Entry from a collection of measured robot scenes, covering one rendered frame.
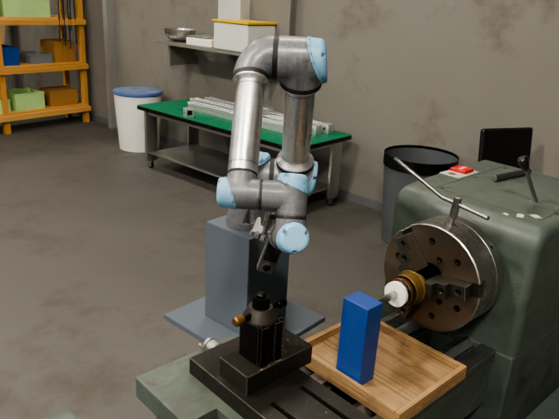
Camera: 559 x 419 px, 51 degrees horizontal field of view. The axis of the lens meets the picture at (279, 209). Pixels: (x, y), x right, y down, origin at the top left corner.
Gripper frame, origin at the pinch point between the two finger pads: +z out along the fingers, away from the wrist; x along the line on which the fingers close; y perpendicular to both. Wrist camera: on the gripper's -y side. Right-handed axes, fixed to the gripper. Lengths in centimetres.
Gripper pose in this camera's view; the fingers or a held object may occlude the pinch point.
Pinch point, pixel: (264, 238)
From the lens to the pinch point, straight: 170.7
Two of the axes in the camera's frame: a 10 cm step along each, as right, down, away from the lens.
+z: -2.1, -0.2, 9.8
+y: 2.7, -9.6, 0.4
